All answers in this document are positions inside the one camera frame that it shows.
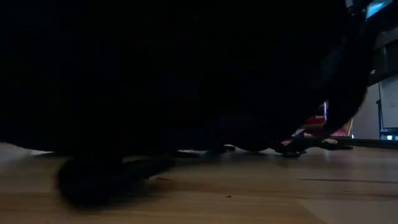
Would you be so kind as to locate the black backpack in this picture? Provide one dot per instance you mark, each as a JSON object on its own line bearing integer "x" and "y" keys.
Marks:
{"x": 155, "y": 77}

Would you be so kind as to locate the black metal table frame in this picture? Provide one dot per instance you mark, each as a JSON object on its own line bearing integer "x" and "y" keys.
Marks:
{"x": 370, "y": 142}

